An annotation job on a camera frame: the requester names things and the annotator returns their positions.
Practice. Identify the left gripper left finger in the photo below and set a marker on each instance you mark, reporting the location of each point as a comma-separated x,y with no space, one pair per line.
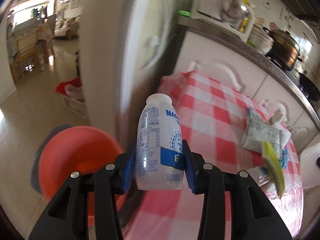
66,215

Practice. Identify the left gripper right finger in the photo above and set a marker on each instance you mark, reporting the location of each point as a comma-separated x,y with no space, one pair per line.
252,214

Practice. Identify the yellow green sponge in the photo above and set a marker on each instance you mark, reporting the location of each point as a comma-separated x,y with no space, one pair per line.
273,166

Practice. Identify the blue white wrapper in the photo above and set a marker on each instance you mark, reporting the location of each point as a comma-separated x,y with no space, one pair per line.
285,158

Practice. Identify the grey green foil packet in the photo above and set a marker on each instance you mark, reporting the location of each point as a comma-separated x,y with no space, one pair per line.
257,131

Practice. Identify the white foam net sleeve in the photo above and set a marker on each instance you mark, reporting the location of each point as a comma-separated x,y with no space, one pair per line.
285,134

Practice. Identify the white tissue bundle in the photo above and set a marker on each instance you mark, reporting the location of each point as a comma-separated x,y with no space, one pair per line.
276,118

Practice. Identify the small white yogurt bottle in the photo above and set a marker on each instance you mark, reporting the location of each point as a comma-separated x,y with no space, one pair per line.
159,153

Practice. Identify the white blue-labelled bottle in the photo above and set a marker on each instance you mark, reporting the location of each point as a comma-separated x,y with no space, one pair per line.
259,174

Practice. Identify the orange plastic trash bin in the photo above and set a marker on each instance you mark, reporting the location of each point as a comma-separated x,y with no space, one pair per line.
68,149

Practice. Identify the white kitchen cabinets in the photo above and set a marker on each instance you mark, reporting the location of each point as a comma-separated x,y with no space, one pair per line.
233,70

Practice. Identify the red white checkered tablecloth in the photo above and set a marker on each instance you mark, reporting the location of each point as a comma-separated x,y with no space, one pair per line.
213,121

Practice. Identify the red plastic bag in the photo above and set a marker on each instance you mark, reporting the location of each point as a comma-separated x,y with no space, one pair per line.
71,89

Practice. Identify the black frying pan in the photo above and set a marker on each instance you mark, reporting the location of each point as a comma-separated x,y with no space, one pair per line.
309,89

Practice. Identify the brown cooking pot with lid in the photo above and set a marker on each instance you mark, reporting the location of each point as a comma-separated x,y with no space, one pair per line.
285,50

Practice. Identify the stacked white bowls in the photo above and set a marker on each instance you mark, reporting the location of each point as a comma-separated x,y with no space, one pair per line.
260,39

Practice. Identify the wooden chair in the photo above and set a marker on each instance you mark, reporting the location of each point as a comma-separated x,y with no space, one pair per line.
30,45

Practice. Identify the frosted glass sliding door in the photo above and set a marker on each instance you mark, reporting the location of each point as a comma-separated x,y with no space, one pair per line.
125,48

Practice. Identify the grey stone countertop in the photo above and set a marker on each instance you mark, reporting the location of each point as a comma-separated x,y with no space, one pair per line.
222,37

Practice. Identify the steel ladle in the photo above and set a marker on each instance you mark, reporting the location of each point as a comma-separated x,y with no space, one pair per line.
232,11

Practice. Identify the small green round lid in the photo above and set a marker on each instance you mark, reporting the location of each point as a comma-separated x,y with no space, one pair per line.
184,13

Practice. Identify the white utensil drying rack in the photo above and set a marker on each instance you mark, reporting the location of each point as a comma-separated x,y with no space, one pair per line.
209,11

